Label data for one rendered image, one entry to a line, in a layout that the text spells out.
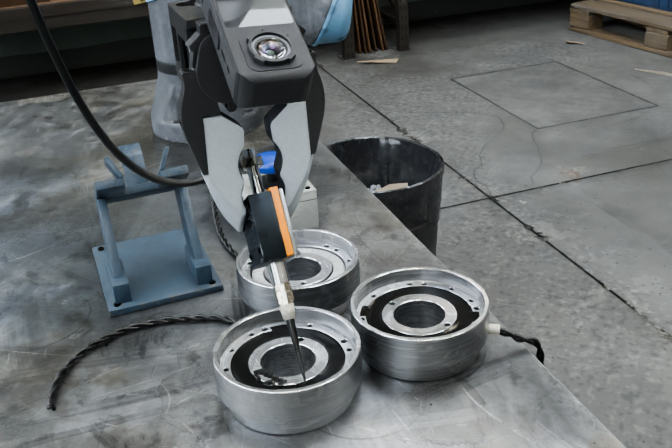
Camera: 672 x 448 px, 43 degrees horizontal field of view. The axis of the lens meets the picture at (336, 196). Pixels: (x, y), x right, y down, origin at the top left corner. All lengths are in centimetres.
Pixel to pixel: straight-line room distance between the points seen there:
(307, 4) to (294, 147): 50
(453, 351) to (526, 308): 160
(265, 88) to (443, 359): 26
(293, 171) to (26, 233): 42
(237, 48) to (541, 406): 33
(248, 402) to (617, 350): 159
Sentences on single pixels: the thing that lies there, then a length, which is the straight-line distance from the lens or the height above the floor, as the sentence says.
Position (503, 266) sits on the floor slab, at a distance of 240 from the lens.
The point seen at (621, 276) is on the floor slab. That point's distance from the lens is 240.
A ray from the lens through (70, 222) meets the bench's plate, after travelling 94.
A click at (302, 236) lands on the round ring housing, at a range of 77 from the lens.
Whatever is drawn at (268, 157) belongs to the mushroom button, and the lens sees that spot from 84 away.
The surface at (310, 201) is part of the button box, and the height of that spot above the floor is 83.
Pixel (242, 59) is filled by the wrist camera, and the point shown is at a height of 106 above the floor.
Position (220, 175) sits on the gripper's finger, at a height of 97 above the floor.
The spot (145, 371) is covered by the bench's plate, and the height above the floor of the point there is 80.
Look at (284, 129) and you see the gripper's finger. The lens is 57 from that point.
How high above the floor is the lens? 119
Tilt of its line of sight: 25 degrees down
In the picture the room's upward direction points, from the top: 3 degrees counter-clockwise
